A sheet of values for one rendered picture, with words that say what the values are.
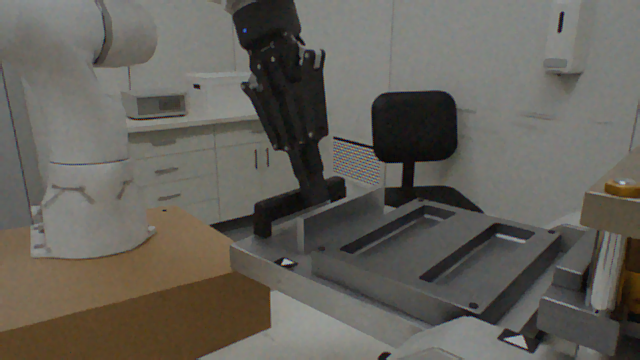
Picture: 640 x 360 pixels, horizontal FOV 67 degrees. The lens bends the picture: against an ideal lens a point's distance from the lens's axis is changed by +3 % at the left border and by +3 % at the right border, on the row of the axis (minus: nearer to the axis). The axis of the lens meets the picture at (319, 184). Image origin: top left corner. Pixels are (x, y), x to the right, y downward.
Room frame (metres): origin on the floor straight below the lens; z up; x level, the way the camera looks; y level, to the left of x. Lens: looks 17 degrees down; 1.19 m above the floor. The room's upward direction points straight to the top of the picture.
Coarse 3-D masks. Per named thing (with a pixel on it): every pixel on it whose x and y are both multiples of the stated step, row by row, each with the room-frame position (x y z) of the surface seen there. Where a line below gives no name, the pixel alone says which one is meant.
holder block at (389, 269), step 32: (384, 224) 0.47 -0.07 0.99; (416, 224) 0.51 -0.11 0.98; (448, 224) 0.47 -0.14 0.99; (480, 224) 0.47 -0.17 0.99; (512, 224) 0.47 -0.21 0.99; (320, 256) 0.40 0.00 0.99; (352, 256) 0.40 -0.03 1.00; (384, 256) 0.39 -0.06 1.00; (416, 256) 0.40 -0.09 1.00; (448, 256) 0.40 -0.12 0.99; (480, 256) 0.43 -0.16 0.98; (512, 256) 0.40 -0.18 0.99; (544, 256) 0.41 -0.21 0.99; (352, 288) 0.38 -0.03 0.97; (384, 288) 0.36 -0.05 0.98; (416, 288) 0.34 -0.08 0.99; (448, 288) 0.36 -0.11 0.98; (480, 288) 0.34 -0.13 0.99; (512, 288) 0.35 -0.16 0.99; (448, 320) 0.32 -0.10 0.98
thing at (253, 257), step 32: (288, 224) 0.53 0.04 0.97; (320, 224) 0.47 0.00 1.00; (352, 224) 0.51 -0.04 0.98; (256, 256) 0.45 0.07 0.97; (288, 256) 0.45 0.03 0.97; (288, 288) 0.42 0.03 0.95; (320, 288) 0.39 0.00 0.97; (544, 288) 0.38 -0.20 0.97; (352, 320) 0.37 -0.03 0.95; (384, 320) 0.34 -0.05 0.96; (416, 320) 0.33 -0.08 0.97; (512, 320) 0.33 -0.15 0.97
